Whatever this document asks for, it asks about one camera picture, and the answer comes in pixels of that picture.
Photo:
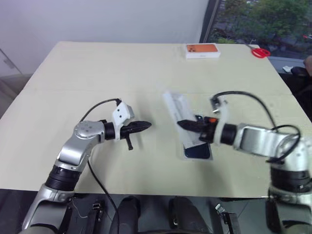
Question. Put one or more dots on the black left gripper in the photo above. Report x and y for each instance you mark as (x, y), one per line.
(127, 130)

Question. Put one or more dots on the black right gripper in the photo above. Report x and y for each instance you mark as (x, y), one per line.
(209, 131)

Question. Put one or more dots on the dark blue smartphone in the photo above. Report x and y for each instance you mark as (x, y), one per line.
(197, 151)

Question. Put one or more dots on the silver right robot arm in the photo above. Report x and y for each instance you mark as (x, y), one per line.
(256, 139)

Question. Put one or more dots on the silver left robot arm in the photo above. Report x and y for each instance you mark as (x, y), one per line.
(73, 148)

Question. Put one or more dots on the orange printed phone box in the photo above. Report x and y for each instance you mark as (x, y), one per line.
(203, 48)

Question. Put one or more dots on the dark rounded shape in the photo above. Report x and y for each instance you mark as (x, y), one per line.
(129, 212)
(182, 212)

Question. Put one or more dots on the small white paper scrap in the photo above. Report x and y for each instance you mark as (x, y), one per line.
(287, 69)

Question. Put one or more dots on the black chair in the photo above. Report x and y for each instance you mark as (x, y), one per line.
(302, 83)

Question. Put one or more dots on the brown rounded object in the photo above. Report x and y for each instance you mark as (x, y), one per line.
(309, 63)

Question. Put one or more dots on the green trees outside window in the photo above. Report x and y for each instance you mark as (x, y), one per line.
(268, 17)

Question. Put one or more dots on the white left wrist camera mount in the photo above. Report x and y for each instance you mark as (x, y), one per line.
(122, 113)

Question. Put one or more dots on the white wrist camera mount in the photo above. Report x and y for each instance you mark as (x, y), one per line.
(223, 112)
(122, 113)

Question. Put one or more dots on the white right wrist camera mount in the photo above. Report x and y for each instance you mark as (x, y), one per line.
(223, 112)

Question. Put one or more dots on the dark window frame pillar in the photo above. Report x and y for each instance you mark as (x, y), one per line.
(209, 19)

